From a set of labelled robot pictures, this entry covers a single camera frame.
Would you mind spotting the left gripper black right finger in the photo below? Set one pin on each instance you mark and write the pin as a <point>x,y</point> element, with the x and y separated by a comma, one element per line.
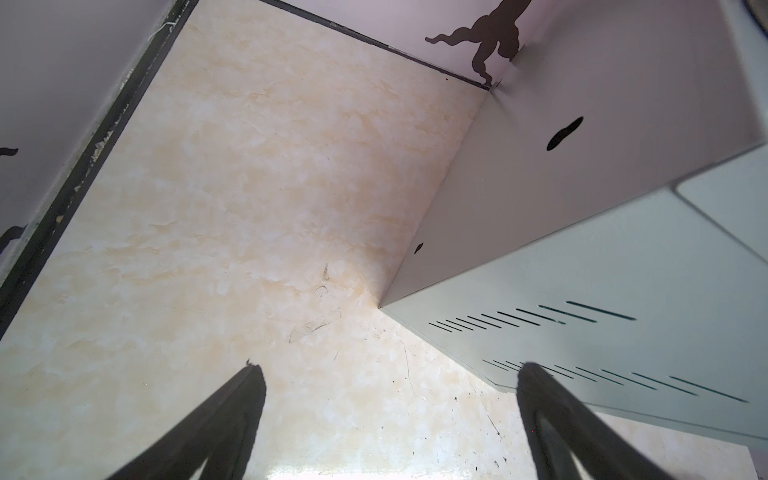
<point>563,433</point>

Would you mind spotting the grey metal cabinet box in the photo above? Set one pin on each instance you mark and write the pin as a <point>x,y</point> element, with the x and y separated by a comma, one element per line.
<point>606,218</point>

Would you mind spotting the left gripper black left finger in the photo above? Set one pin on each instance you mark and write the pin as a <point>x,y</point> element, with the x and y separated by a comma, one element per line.
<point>216,439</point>

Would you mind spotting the black left floor frame rail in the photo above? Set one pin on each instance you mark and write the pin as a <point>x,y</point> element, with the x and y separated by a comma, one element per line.
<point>72,75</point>

